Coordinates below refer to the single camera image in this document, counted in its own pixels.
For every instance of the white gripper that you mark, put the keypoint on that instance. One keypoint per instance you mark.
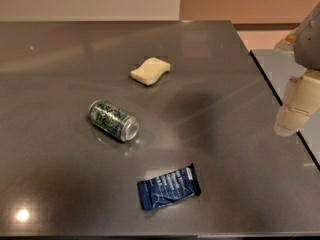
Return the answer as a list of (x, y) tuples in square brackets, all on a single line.
[(309, 42)]

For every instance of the green soda can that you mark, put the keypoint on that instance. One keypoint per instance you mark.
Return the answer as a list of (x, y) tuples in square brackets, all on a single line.
[(113, 120)]

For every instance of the grey side table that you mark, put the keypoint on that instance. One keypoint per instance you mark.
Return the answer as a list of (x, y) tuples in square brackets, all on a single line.
[(277, 68)]

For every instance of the yellow sponge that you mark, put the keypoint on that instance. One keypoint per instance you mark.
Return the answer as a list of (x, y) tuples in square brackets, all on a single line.
[(150, 71)]

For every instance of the blue snack wrapper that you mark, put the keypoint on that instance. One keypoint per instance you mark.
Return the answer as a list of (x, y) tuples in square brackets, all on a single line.
[(169, 188)]

